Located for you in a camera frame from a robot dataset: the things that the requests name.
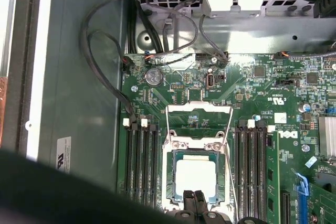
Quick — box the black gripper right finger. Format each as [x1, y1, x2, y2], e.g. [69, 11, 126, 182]
[196, 189, 233, 224]

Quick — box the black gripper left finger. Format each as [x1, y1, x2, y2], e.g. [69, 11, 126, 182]
[164, 189, 197, 224]

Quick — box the silver CPU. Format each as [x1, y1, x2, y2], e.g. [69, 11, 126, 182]
[172, 150, 228, 205]

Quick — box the metal socket cover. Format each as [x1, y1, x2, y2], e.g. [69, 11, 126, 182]
[165, 100, 235, 151]

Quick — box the CPU socket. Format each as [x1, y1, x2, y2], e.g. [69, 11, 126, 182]
[160, 129, 238, 224]

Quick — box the black expansion slot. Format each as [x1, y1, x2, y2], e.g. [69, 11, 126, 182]
[281, 191, 291, 224]

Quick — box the blue expansion slot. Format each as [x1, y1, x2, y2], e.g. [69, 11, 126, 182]
[293, 172, 308, 224]

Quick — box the green RAM stick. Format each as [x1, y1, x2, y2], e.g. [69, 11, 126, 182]
[266, 129, 282, 224]

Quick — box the internal USB port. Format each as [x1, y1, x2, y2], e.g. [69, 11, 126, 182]
[206, 73, 215, 90]

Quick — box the green motherboard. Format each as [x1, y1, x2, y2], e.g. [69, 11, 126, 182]
[119, 52, 336, 224]

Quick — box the coin cell battery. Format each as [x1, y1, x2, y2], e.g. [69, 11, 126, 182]
[143, 67, 165, 87]

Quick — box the white case sticker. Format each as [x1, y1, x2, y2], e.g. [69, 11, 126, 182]
[56, 136, 72, 174]

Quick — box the silver finned heat sink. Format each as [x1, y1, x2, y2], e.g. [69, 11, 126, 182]
[318, 115, 336, 161]

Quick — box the black PC case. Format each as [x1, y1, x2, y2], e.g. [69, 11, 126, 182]
[0, 0, 336, 224]

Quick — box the black looped wire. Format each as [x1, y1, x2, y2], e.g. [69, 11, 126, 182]
[80, 0, 202, 130]

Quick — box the dark wrist camera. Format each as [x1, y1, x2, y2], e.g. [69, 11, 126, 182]
[0, 147, 169, 224]

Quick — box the grey wire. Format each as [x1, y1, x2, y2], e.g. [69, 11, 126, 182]
[198, 14, 229, 63]

